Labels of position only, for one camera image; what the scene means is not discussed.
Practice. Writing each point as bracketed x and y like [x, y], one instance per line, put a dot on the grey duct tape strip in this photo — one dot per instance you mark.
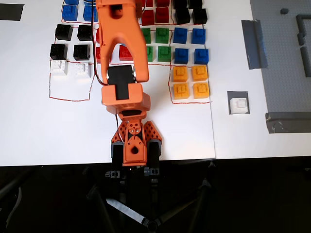
[289, 122]
[252, 43]

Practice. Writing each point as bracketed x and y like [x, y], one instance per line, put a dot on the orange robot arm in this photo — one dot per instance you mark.
[121, 24]

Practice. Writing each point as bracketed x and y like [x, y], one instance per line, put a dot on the black grey table clamp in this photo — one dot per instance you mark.
[154, 151]
[117, 153]

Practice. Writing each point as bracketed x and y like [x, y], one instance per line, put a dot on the black lego block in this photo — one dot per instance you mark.
[182, 16]
[199, 16]
[85, 33]
[195, 3]
[63, 32]
[58, 51]
[81, 52]
[181, 3]

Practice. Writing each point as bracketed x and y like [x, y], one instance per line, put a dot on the red lego block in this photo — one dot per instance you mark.
[124, 54]
[148, 2]
[98, 36]
[162, 15]
[98, 54]
[148, 17]
[163, 2]

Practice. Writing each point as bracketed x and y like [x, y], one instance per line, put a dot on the yellow lego block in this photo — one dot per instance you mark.
[180, 74]
[181, 91]
[201, 90]
[199, 72]

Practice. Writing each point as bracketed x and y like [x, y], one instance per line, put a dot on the grey tape marker patch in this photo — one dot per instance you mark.
[236, 94]

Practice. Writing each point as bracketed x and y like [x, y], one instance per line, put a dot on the blue lego block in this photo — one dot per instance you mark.
[88, 13]
[70, 13]
[89, 2]
[181, 56]
[198, 36]
[201, 56]
[71, 2]
[180, 35]

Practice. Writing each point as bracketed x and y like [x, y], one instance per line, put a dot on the black camera tripod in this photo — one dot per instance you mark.
[151, 224]

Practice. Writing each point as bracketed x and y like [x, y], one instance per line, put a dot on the grey cornered brick wall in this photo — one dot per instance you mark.
[301, 24]

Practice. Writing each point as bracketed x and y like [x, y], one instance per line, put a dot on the green lego block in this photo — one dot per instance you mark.
[147, 36]
[162, 35]
[164, 53]
[150, 54]

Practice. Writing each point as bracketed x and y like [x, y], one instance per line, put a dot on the grey lego baseplate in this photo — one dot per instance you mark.
[279, 72]

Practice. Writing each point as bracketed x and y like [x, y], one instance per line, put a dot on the white lego block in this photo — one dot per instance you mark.
[239, 106]
[80, 69]
[58, 67]

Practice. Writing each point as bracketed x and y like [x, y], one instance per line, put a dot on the short grey brick wall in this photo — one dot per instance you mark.
[301, 38]

